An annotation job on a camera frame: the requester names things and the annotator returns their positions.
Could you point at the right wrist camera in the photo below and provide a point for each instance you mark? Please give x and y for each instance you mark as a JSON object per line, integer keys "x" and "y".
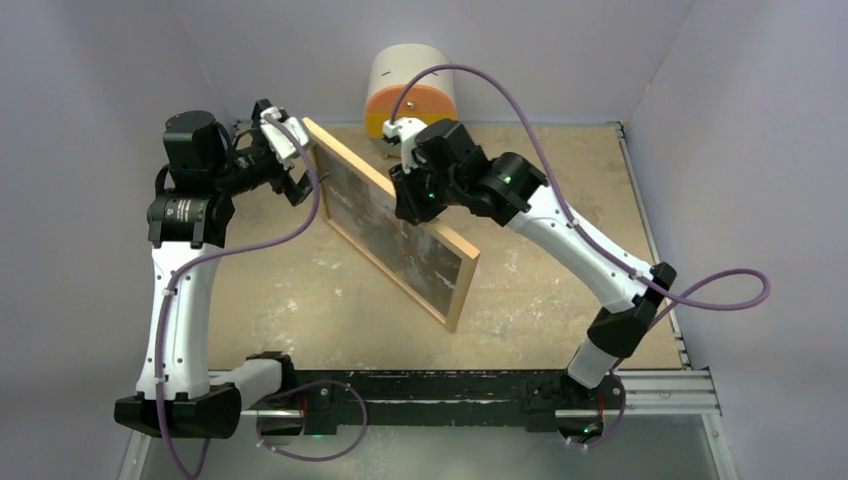
{"x": 403, "y": 131}

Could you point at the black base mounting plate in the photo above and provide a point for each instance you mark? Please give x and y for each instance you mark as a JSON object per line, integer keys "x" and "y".
{"x": 535, "y": 400}

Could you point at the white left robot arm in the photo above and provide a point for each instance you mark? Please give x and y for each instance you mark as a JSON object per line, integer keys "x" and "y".
{"x": 175, "y": 396}

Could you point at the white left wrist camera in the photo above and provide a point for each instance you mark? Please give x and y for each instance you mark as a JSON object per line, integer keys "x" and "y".
{"x": 286, "y": 135}

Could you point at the aluminium extrusion rail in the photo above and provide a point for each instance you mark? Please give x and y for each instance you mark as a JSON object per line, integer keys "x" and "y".
{"x": 646, "y": 393}

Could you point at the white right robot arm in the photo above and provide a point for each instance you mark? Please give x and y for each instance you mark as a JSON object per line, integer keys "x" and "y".
{"x": 516, "y": 194}

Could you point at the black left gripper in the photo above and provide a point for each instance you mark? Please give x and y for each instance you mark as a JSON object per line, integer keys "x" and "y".
{"x": 300, "y": 188}

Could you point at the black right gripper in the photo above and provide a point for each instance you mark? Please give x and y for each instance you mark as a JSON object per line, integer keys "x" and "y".
{"x": 411, "y": 208}

